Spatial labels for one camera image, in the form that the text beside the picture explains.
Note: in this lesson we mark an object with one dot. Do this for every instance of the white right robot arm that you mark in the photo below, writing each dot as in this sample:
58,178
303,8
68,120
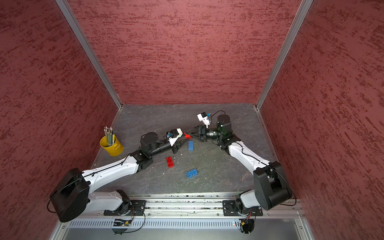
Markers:
270,185

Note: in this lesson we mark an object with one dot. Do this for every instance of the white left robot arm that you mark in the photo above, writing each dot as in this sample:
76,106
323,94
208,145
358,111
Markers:
77,192

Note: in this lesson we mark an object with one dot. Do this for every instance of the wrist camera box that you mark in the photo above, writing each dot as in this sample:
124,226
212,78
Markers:
174,135
204,118

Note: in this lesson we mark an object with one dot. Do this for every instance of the aluminium corner post left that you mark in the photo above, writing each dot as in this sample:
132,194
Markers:
79,33

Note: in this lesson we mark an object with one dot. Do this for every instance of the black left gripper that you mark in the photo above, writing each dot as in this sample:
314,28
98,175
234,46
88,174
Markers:
175,147

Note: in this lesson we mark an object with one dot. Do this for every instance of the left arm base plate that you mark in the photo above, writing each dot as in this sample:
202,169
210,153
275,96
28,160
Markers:
136,207

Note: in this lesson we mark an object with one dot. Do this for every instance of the aluminium corner post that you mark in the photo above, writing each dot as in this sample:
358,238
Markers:
291,35
79,33

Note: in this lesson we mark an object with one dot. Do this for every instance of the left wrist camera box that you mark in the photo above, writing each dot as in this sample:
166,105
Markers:
174,135

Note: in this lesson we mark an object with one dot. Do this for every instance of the blue lego brick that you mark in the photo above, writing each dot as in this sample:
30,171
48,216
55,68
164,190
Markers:
191,145
192,173

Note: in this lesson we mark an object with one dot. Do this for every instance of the red lego brick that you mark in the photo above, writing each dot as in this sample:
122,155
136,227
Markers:
170,162
187,136

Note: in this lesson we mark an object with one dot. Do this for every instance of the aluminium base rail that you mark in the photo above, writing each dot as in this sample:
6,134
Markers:
201,205

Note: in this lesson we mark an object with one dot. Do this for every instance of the aluminium corner post right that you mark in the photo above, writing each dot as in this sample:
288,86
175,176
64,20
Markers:
291,35

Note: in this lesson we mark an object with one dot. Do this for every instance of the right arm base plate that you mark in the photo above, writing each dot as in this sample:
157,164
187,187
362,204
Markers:
236,209

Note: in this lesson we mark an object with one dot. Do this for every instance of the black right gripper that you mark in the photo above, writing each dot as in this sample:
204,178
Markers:
202,136

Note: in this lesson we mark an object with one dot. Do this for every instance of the perforated cable tray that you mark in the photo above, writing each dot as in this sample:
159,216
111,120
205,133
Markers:
151,223

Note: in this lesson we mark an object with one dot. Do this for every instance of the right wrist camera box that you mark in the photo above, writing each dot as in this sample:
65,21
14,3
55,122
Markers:
204,118

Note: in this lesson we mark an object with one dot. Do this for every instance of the yellow metal pencil cup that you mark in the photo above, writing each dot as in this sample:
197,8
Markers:
113,150

